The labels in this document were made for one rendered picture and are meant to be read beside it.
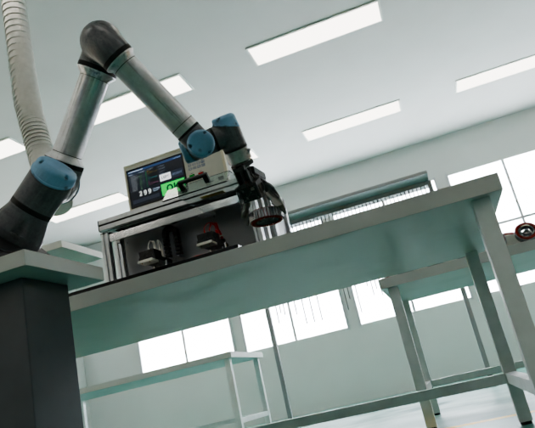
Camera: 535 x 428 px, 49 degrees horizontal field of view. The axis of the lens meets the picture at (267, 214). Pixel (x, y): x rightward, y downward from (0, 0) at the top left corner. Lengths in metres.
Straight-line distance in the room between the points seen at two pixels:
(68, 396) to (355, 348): 6.99
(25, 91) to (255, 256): 2.56
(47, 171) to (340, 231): 0.82
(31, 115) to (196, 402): 6.04
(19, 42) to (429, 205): 3.15
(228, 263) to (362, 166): 7.12
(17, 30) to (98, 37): 2.64
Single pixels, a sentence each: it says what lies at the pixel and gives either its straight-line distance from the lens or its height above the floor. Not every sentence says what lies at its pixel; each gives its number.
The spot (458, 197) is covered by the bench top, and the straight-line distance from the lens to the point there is 1.71.
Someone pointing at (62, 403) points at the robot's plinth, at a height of 0.40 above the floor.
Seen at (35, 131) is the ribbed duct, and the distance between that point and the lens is 3.84.
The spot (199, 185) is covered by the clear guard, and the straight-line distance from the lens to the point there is 2.03.
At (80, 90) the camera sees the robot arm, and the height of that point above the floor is 1.24.
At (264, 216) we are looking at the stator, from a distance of 1.83.
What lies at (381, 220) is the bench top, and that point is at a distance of 1.70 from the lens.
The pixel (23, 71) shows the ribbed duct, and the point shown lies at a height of 2.55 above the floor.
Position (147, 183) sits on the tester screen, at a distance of 2.43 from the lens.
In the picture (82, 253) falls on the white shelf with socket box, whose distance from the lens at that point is 3.07.
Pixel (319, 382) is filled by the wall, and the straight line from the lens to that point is 8.51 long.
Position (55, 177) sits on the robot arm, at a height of 0.96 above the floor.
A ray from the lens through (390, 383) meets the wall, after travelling 8.36.
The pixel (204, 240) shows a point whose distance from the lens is 2.17.
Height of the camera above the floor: 0.30
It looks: 17 degrees up
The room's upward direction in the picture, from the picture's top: 13 degrees counter-clockwise
